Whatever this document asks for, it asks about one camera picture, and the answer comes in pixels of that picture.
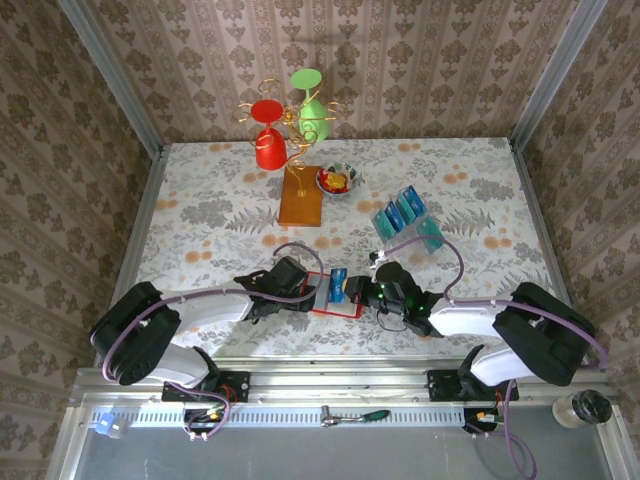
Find red card holder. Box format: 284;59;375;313
302;269;365;321

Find blue credit card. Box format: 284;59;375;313
383;200;407;232
399;184;427;214
327;267;350;305

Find clear acrylic card stand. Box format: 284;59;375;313
370;184;450;266

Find red yellow wrapped candies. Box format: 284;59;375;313
319;167;351;194

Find patterned ceramic bowl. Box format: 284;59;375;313
316;160;362;199

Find floral tablecloth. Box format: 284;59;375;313
117;137;584;359

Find red wine glass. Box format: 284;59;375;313
249;98;290;173

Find black connector board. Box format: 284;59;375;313
462;407;501;434
182;407;231;436

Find grey metal tray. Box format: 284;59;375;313
47;404;640;480

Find green wine glass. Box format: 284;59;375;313
289;68;331;142

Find clear jar black lid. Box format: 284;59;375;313
551;388;614;430

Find blue plastic connector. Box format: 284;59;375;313
89;412;126;440

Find thin black cable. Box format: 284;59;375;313
374;307;406;334

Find gold wire rack wooden base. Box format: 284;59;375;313
234;77;346;229

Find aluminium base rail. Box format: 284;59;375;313
69;355;619;407

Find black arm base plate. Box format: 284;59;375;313
426;368;521;403
160;370;252;404

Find green handled ratchet wrench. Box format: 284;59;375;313
319;408;392;429

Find white slotted cable duct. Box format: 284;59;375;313
84;407;469;430

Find aluminium side rail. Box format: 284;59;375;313
507;137;591;364
112;147;169;294

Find aluminium corner post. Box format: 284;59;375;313
509;0;609;149
57;0;166;156

